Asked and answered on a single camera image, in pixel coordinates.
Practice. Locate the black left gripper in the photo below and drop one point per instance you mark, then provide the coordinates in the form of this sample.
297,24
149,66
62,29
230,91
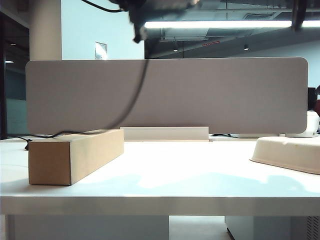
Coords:
160,4

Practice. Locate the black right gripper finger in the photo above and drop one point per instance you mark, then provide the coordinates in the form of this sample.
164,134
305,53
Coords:
299,13

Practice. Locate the black ceiling spot lamp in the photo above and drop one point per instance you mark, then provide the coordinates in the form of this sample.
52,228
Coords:
246,47
175,48

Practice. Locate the red ceiling sign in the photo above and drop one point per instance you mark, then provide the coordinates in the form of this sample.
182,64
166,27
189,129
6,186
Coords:
211,44

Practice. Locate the long ceiling light strip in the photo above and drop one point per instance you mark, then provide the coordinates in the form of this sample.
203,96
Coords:
220,24

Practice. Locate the black background monitor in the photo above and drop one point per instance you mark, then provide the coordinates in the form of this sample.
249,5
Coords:
311,98

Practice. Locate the grey fabric desk divider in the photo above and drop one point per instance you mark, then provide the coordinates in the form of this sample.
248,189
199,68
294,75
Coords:
200,97

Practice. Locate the open white box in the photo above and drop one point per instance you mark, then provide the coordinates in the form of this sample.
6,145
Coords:
165,133

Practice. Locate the white rounded background object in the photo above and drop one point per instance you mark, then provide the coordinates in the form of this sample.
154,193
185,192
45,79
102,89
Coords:
312,123

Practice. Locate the white pulp tray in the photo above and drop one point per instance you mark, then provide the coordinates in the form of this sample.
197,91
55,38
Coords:
287,152

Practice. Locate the long brown cardboard box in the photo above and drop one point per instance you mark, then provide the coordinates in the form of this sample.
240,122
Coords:
50,165

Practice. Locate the framed wall notice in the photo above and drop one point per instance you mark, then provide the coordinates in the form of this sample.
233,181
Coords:
101,51

